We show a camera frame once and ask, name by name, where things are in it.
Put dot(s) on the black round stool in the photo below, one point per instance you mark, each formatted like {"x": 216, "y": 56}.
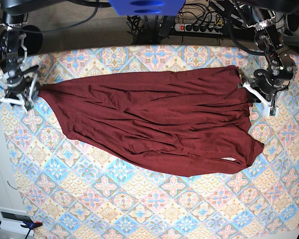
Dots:
{"x": 34, "y": 39}

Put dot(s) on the black round object top right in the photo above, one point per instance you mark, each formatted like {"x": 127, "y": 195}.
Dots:
{"x": 292, "y": 21}

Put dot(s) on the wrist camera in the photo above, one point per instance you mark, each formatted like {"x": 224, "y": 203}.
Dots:
{"x": 273, "y": 111}
{"x": 28, "y": 105}

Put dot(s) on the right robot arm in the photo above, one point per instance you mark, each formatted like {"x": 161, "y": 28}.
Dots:
{"x": 17, "y": 41}

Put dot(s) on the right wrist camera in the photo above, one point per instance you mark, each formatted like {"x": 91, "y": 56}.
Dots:
{"x": 28, "y": 105}

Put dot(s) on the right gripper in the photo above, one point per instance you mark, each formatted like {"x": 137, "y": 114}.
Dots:
{"x": 22, "y": 88}

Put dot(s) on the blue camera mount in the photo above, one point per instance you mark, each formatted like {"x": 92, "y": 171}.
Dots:
{"x": 147, "y": 7}

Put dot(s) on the patterned tablecloth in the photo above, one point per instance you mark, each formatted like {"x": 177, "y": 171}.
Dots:
{"x": 81, "y": 192}

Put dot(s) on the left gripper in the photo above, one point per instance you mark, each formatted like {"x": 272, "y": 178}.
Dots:
{"x": 265, "y": 83}

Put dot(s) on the white power strip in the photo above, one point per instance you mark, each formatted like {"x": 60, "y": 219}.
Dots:
{"x": 197, "y": 28}

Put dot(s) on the dark red t-shirt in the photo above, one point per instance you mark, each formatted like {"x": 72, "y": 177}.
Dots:
{"x": 183, "y": 123}

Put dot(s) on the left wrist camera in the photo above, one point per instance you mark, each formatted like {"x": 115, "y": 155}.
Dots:
{"x": 273, "y": 111}

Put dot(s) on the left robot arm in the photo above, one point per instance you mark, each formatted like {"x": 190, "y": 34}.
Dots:
{"x": 259, "y": 15}

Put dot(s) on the blue orange clamp lower left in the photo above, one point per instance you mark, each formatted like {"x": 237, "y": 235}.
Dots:
{"x": 27, "y": 225}

